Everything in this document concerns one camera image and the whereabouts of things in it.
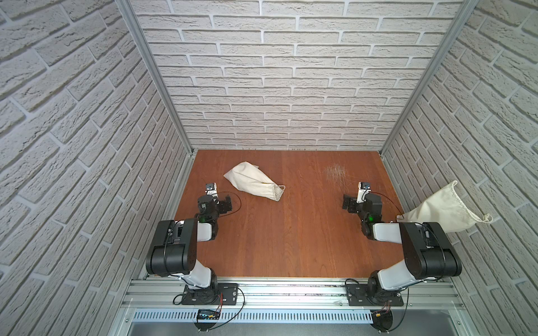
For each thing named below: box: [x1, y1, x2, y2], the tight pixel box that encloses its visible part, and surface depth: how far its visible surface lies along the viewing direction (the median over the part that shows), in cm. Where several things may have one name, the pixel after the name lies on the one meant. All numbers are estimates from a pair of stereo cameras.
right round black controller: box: [369, 309, 393, 333], surface depth 72 cm
